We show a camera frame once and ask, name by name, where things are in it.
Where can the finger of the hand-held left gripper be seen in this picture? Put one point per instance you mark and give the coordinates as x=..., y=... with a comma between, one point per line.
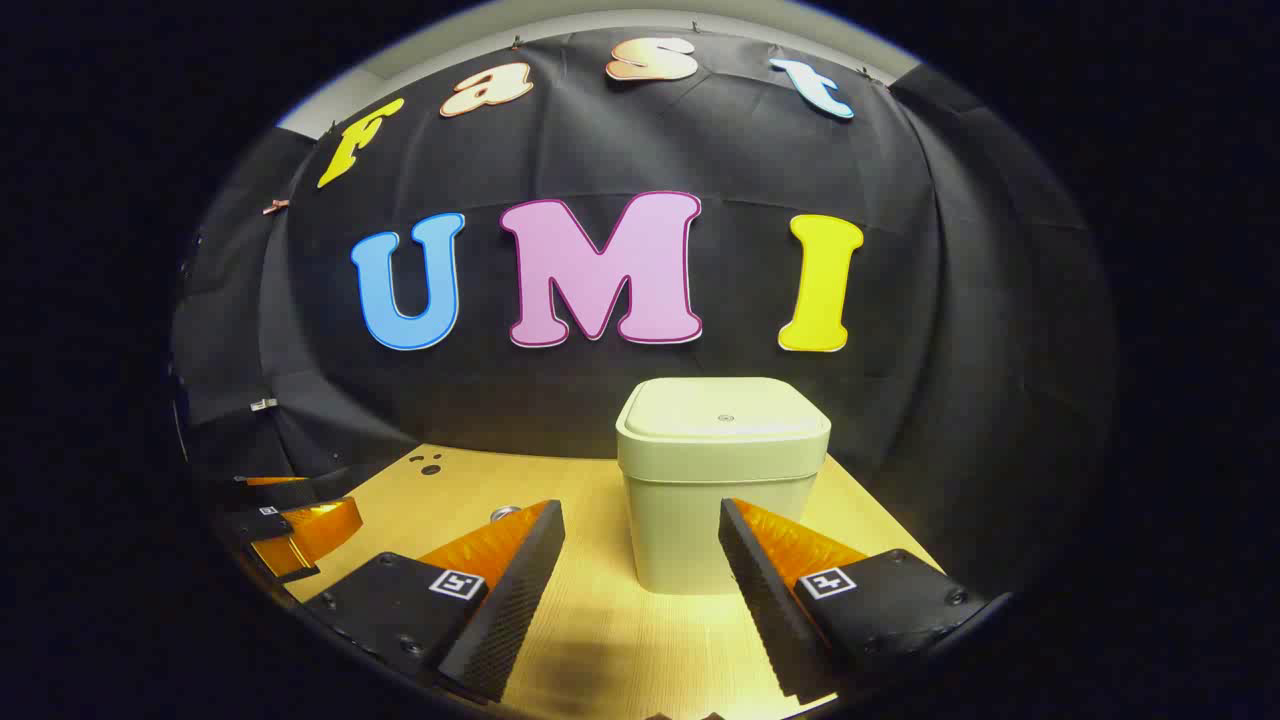
x=310, y=530
x=290, y=483

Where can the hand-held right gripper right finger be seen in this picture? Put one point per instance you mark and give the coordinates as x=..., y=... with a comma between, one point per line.
x=770, y=610

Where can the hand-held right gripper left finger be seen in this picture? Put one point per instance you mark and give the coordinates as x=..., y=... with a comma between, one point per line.
x=510, y=610

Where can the pale green desktop garbage bin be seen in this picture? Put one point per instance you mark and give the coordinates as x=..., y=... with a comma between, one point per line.
x=690, y=500

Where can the black backdrop cloth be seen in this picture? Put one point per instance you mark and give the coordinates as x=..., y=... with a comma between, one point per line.
x=750, y=150

